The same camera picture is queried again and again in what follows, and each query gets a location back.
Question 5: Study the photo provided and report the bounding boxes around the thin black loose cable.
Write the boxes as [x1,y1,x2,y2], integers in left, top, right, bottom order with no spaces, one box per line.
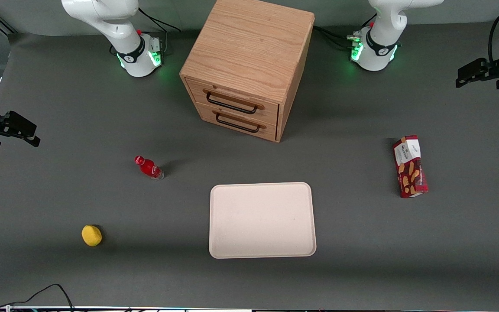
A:
[0,283,75,312]

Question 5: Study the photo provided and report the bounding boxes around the wooden drawer with plain edge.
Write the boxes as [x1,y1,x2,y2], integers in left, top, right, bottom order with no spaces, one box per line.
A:
[195,102,278,142]

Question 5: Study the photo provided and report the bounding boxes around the short black drawer handle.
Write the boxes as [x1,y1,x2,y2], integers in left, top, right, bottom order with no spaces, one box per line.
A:
[213,110,266,133]

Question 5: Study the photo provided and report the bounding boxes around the wooden two-drawer cabinet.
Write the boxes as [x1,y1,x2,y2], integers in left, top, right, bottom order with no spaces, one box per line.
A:
[179,0,316,143]

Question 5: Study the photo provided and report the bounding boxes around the black right arm base cables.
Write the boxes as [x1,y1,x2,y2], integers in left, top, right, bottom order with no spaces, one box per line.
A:
[138,8,181,56]

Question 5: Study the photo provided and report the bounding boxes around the long black drawer handle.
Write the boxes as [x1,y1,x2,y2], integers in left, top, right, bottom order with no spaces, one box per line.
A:
[203,88,265,115]

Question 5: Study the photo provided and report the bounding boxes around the yellow lemon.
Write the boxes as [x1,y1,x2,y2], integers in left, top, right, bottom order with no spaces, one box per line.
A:
[81,224,103,247]

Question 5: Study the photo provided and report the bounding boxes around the black arm base cables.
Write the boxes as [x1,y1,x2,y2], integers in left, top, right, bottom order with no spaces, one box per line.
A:
[138,8,181,56]
[314,13,378,52]

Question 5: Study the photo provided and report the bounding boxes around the black left arm base cables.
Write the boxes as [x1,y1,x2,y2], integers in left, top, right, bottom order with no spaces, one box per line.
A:
[314,13,378,52]

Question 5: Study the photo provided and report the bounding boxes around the red cookie box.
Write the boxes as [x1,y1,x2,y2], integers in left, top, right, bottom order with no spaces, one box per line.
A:
[392,134,429,199]

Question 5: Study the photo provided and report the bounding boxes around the wooden drawer with notched edge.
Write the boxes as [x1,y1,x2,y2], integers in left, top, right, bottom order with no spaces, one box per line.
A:
[185,78,280,127]

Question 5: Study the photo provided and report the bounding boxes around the small red drink bottle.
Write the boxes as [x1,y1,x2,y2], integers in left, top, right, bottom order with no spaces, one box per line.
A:
[134,155,165,181]

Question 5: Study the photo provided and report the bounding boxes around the cream rectangular tray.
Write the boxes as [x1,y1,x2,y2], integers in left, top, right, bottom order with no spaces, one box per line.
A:
[208,182,317,260]

